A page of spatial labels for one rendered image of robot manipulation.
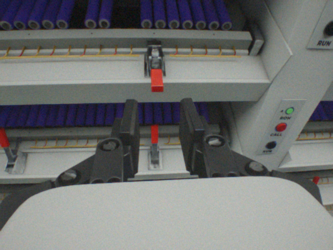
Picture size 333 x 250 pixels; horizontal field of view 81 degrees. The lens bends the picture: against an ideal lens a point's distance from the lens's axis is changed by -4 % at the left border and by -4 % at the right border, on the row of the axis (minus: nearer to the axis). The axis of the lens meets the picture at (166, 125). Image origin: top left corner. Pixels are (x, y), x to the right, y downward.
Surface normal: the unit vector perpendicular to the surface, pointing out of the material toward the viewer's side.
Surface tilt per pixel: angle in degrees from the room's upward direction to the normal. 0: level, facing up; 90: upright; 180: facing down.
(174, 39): 110
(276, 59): 90
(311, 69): 90
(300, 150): 20
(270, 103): 90
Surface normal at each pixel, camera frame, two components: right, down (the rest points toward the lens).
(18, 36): 0.06, -0.47
